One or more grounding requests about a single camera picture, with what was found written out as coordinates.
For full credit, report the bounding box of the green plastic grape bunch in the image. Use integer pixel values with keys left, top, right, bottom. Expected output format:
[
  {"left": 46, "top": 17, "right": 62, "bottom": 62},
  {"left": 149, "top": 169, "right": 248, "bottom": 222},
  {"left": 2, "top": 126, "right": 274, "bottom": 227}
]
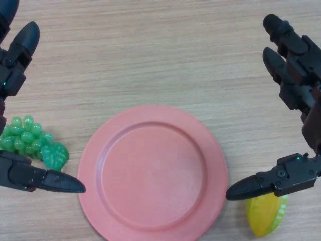
[{"left": 0, "top": 115, "right": 70, "bottom": 173}]

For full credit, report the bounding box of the pink round plate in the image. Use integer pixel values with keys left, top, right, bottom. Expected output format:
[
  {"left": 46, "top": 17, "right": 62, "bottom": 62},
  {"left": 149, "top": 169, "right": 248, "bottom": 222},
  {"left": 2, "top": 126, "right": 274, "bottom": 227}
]
[{"left": 77, "top": 105, "right": 228, "bottom": 241}]

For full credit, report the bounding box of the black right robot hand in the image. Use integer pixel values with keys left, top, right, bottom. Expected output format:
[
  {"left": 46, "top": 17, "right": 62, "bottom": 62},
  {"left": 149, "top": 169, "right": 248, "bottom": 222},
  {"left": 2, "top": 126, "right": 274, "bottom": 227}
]
[{"left": 225, "top": 14, "right": 321, "bottom": 201}]

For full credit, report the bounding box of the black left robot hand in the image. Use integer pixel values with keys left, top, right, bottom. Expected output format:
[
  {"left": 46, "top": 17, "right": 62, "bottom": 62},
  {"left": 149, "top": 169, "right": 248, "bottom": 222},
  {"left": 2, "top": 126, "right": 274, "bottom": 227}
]
[{"left": 0, "top": 0, "right": 86, "bottom": 194}]

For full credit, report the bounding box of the yellow green starfruit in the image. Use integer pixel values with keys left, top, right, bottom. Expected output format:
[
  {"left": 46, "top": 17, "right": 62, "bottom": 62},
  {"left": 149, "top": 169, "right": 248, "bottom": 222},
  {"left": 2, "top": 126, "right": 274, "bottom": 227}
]
[{"left": 245, "top": 192, "right": 289, "bottom": 238}]

